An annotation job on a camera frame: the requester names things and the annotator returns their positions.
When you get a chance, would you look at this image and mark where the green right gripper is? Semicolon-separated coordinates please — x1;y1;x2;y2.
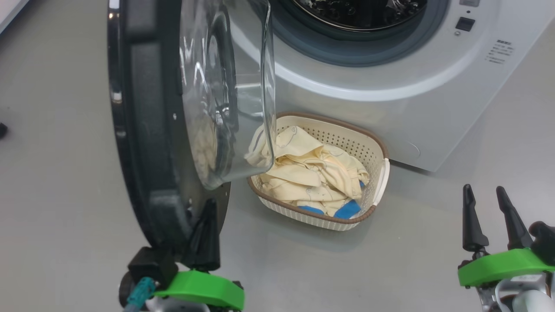
457;184;555;288

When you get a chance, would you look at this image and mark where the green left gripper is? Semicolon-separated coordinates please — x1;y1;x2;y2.
153;198;245;312

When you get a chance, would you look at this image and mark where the black round glass washer door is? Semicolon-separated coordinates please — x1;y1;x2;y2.
107;0;278;260

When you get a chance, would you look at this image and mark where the cream printed garment blue trim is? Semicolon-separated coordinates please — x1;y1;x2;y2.
260;182;369;220
245;126;370;203

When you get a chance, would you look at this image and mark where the white front-load washing machine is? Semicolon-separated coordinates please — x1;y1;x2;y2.
225;0;555;172

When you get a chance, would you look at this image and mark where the cream perforated laundry basket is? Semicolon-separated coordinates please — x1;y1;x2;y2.
246;112;391;231

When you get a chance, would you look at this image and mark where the black cable teal connector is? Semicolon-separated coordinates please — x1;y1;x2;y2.
123;277;157;312

